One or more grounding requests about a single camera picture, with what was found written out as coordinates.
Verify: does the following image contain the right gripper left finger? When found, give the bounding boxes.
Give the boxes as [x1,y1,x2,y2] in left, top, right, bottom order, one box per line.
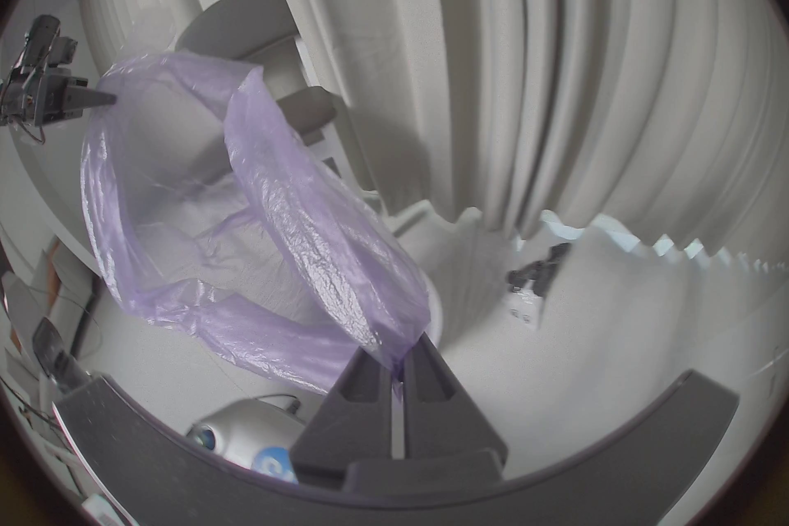
[290,348,397,490]

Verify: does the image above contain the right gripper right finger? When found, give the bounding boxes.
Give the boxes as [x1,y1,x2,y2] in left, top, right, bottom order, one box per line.
[404,335,509,481]

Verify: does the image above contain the clear printed wrapper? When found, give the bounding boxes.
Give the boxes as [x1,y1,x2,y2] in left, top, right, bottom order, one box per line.
[504,289,546,330]

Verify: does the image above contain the black plastic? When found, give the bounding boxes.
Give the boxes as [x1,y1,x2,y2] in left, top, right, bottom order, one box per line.
[505,243,572,296]

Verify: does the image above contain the purple plastic bag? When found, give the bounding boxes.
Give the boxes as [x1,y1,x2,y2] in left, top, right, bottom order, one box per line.
[80,50,432,396]

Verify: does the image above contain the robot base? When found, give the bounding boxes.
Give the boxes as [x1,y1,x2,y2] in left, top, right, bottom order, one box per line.
[185,395,309,486]

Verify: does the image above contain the white trash bin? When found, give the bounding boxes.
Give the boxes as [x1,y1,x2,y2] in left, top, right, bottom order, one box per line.
[420,274,446,355]

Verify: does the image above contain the white chair grey cushions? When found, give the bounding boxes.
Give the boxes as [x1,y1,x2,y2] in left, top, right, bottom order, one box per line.
[175,0,395,216]

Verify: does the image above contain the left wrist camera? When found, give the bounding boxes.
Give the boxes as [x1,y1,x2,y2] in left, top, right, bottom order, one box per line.
[18,15,80,71]

